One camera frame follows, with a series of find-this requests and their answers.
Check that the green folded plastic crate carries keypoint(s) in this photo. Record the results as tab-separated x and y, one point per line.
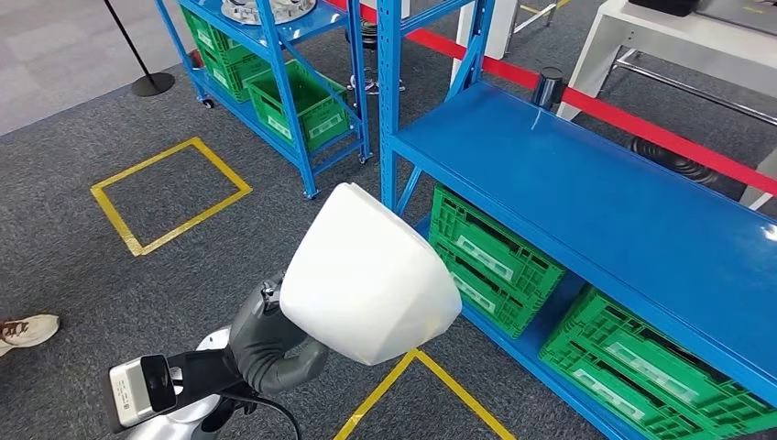
485	225
668	340
485	310
583	388

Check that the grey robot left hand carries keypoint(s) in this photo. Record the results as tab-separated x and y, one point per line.
261	346

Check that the red barrier belt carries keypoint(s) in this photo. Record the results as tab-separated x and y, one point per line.
637	126

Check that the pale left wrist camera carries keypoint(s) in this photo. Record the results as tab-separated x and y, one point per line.
130	388

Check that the large blue steel shelf rack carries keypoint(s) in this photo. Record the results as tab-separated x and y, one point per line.
607	200

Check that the black stanchion with base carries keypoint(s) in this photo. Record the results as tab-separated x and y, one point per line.
152	84

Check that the white curved plastic part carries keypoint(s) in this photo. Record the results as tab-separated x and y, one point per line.
364	279

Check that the white desk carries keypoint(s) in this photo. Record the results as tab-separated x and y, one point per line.
501	24
637	30

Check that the grey plastic wheel cover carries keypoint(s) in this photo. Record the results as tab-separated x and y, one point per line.
291	9

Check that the grey laptop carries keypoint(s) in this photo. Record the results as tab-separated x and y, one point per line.
740	15

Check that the small blue wheeled rack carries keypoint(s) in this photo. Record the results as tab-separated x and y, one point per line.
278	67

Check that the black round stool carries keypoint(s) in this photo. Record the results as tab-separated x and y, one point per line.
674	159
371	36

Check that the black barrier post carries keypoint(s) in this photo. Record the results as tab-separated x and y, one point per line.
548	88

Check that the person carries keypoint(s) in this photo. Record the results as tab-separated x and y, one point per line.
30	331

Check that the black device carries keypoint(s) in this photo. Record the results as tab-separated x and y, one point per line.
665	6

